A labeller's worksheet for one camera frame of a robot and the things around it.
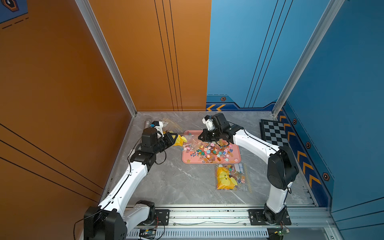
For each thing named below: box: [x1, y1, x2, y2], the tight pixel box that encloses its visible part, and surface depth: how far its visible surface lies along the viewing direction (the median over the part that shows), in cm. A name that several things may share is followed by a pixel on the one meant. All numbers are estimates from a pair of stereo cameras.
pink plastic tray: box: [182, 130, 242, 164], surface depth 96 cm
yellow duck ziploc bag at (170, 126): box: [162, 118, 186, 139], surface depth 110 cm
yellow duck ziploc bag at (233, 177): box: [215, 163, 252, 193], surface depth 86 cm
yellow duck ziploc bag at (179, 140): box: [171, 134, 188, 147], surface depth 81 cm
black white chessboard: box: [259, 119, 290, 148], surface depth 107 cm
